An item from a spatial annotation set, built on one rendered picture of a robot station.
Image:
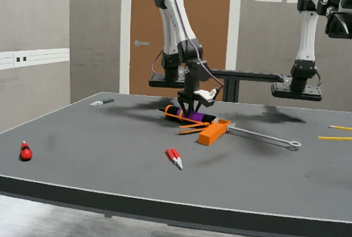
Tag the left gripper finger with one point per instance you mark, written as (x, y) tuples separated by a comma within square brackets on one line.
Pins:
[(337, 23)]

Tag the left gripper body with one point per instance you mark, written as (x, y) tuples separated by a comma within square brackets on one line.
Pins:
[(347, 15)]

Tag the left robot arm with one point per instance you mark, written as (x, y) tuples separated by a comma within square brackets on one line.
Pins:
[(304, 66)]

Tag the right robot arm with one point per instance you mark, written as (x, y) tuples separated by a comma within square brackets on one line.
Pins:
[(177, 48)]

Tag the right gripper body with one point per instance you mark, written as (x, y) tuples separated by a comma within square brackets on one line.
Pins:
[(191, 91)]

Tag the red and black screwdriver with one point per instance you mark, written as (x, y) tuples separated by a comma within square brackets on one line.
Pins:
[(26, 152)]

